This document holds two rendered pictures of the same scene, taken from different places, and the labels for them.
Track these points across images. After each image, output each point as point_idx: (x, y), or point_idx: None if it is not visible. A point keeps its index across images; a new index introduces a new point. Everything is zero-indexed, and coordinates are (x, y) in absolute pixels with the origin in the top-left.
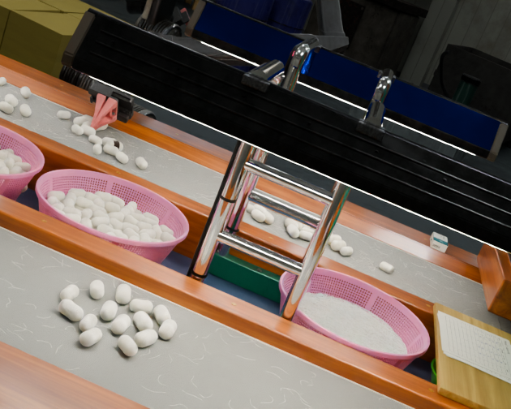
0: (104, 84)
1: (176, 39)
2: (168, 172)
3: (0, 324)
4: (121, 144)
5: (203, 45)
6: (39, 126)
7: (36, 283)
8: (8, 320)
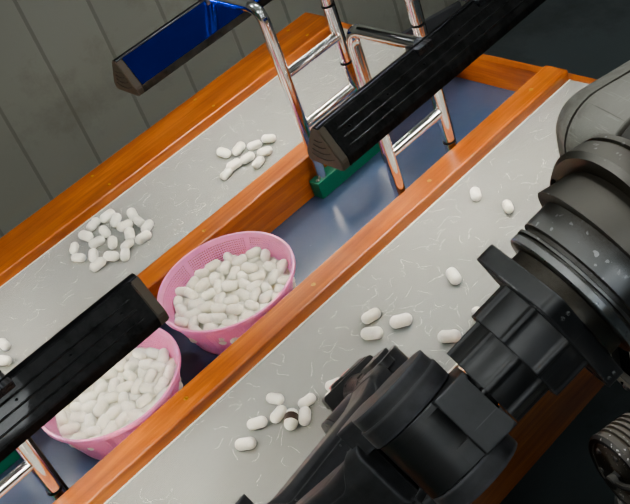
0: (598, 452)
1: (364, 384)
2: (240, 482)
3: None
4: (285, 421)
5: (340, 417)
6: (342, 350)
7: (28, 332)
8: None
